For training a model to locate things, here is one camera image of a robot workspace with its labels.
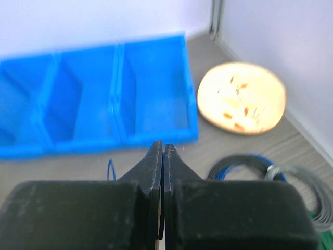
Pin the aluminium frame post right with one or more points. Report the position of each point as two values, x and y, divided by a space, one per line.
217 7

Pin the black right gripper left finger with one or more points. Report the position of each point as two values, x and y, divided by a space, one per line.
121 214

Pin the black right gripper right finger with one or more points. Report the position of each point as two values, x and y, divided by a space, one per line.
213 214

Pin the beige decorated ceramic plate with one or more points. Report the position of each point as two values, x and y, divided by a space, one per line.
242 98

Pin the blue three-compartment plastic bin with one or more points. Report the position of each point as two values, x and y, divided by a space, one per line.
98 98

